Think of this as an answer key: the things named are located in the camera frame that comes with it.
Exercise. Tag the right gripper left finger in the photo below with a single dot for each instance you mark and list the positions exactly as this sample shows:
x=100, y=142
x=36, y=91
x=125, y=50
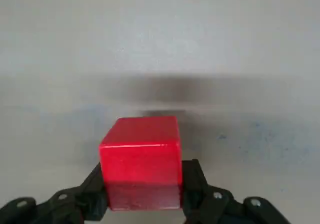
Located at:
x=75, y=204

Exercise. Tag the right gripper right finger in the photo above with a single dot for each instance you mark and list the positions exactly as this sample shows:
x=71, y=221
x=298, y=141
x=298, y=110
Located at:
x=212, y=209

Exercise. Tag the red wooden cube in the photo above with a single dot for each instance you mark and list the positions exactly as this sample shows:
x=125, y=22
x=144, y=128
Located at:
x=140, y=164

